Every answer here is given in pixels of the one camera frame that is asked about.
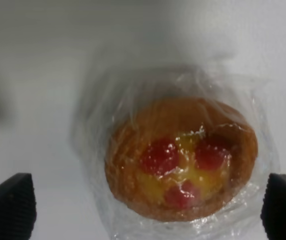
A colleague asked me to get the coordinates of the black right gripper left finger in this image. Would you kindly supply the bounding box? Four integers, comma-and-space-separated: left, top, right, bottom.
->
0, 173, 37, 240

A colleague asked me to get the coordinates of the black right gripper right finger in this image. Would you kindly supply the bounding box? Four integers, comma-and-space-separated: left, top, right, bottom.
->
260, 173, 286, 240

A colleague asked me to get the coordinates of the fruit tart pastry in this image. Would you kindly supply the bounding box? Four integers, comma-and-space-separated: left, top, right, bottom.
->
72, 64, 279, 240

